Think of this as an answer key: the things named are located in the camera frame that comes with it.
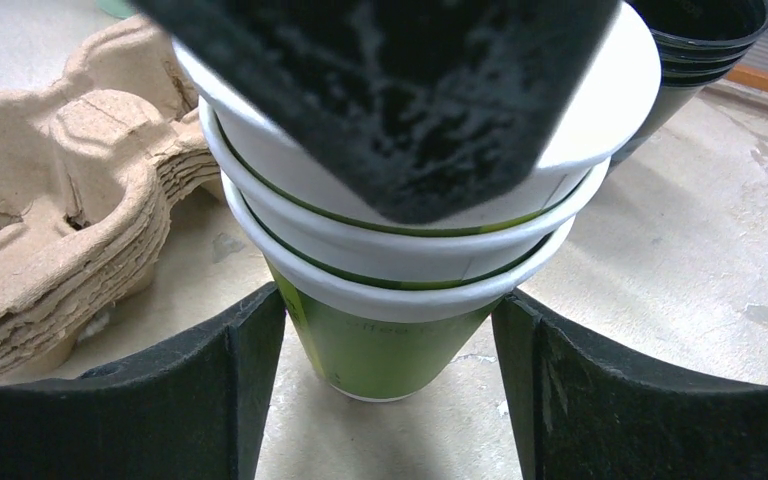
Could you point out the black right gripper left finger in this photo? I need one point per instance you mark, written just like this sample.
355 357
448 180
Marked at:
193 406

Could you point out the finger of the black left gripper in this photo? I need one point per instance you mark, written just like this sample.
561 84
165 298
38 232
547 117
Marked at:
421 108

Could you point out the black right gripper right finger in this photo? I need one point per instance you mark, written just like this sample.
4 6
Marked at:
583 406

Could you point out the white paper cup stack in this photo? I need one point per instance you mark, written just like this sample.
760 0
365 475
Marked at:
381 307

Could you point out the black paper cup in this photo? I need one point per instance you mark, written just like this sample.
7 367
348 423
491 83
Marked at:
699 42

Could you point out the green straw holder cup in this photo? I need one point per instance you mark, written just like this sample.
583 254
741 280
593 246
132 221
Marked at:
119 9

